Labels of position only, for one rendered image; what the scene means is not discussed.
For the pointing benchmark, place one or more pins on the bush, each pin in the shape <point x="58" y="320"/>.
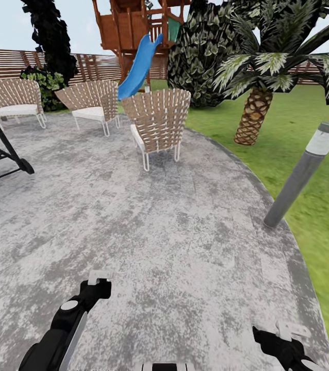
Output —
<point x="283" y="46"/>
<point x="49" y="83"/>
<point x="204" y="39"/>

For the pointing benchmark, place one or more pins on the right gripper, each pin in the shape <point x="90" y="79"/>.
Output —
<point x="275" y="346"/>

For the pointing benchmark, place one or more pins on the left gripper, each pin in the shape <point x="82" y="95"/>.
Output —
<point x="99" y="290"/>

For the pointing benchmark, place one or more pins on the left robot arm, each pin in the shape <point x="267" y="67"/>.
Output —
<point x="55" y="350"/>

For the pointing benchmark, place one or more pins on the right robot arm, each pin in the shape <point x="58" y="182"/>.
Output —
<point x="289" y="352"/>

